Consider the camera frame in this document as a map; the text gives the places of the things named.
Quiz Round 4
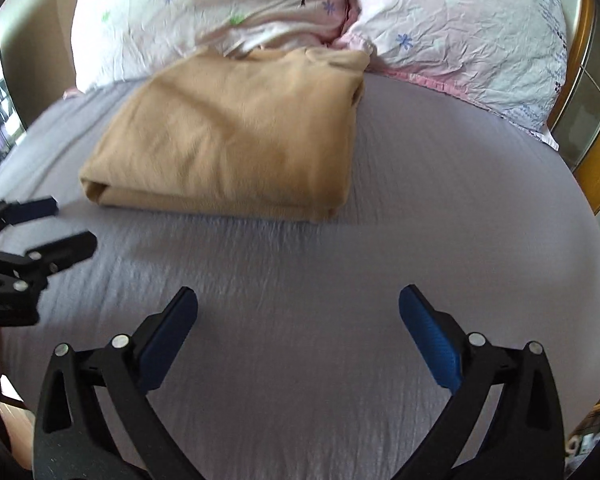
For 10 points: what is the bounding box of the tan garment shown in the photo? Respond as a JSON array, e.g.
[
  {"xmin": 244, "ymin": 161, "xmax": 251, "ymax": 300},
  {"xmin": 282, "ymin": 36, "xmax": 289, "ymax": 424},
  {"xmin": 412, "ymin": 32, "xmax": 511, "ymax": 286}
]
[{"xmin": 79, "ymin": 47, "xmax": 371, "ymax": 223}]

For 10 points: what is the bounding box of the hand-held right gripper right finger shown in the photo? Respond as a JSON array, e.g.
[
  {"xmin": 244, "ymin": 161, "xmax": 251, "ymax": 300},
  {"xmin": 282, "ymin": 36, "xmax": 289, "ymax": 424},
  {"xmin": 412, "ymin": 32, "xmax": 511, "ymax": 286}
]
[{"xmin": 399, "ymin": 285, "xmax": 566, "ymax": 480}]

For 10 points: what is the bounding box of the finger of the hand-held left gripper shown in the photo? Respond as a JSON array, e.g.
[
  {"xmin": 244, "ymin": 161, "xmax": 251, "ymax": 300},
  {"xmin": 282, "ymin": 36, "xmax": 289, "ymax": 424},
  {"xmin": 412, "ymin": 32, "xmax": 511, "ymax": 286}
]
[
  {"xmin": 0, "ymin": 232, "xmax": 98, "ymax": 328},
  {"xmin": 0, "ymin": 197, "xmax": 60, "ymax": 246}
]

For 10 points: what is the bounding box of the grey bed sheet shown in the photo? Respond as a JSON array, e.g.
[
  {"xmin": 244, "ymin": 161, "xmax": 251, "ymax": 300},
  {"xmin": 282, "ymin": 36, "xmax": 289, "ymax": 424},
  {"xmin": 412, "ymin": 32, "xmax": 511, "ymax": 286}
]
[{"xmin": 0, "ymin": 73, "xmax": 600, "ymax": 480}]

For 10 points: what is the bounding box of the pink floral pillow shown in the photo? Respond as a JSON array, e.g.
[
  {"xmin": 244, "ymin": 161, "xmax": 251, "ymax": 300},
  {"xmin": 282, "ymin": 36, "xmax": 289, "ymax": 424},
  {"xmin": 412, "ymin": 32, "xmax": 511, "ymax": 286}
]
[
  {"xmin": 336, "ymin": 0, "xmax": 568, "ymax": 151},
  {"xmin": 71, "ymin": 0, "xmax": 357, "ymax": 92}
]

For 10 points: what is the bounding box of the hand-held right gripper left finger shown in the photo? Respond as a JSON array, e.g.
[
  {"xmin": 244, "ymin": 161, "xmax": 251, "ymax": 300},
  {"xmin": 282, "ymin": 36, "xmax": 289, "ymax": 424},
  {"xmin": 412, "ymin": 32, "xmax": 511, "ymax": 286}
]
[{"xmin": 33, "ymin": 287, "xmax": 199, "ymax": 480}]

